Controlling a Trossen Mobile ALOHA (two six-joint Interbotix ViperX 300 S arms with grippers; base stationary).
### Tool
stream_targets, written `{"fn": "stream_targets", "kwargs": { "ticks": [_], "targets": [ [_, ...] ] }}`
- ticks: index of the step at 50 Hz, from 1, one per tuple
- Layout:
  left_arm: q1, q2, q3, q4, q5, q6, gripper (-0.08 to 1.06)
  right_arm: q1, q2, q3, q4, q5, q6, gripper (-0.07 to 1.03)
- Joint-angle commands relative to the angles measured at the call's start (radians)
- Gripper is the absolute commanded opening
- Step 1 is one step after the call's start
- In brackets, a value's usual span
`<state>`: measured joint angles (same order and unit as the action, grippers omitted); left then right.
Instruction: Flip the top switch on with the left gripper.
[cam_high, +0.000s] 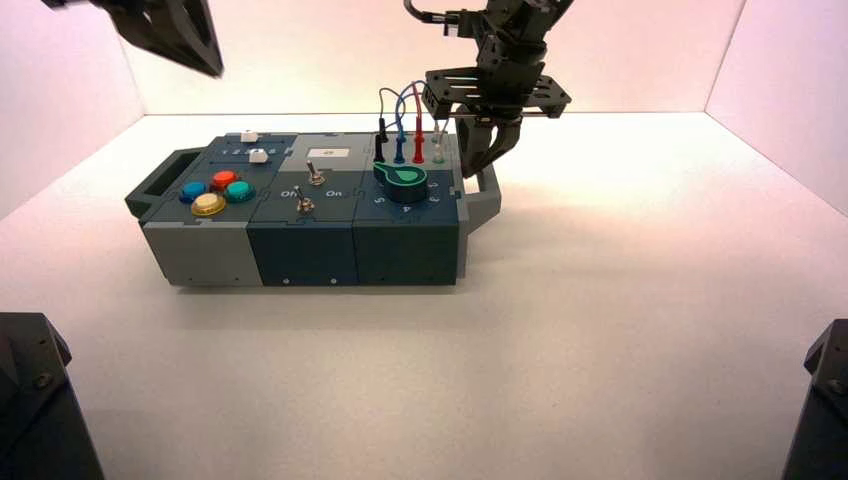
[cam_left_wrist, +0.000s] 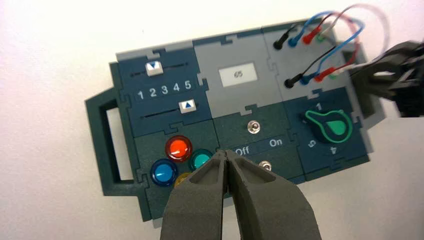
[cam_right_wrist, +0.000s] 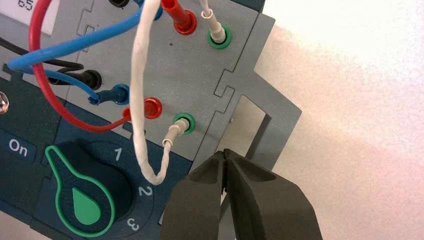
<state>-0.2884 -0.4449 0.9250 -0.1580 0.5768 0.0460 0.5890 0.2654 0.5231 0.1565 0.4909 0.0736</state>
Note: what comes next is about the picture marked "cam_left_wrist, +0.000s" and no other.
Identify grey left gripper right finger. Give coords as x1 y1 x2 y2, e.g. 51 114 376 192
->
226 150 323 240

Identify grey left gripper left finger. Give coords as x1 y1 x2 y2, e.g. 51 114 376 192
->
159 150 229 240

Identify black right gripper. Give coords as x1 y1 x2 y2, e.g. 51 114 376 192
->
350 41 424 118

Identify yellow round push button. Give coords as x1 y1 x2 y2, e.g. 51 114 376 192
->
173 171 192 188

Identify blue round push button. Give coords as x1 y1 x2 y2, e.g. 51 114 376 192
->
149 158 178 188

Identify teal round push button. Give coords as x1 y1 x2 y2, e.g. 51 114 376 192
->
188 149 215 172

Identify red round push button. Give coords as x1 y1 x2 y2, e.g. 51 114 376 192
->
164 135 194 164

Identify dark rotary knob green pointer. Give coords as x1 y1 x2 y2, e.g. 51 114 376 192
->
300 109 353 145

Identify white slider knob up arrow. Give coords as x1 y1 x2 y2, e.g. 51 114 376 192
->
178 99 198 115

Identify grey and blue task box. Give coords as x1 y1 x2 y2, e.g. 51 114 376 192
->
84 16 387 230

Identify small white display screen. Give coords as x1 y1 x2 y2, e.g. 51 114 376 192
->
218 61 259 88

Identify white slider knob down arrow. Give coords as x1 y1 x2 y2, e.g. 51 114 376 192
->
145 60 164 77

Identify white clear patch cable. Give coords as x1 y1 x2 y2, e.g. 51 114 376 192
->
314 3 391 81

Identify red patch cable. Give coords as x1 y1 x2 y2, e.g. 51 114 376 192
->
302 11 362 83

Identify blue patch cable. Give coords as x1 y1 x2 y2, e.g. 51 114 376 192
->
287 10 366 86

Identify black patch cable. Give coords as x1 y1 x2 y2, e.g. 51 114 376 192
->
273 13 347 89

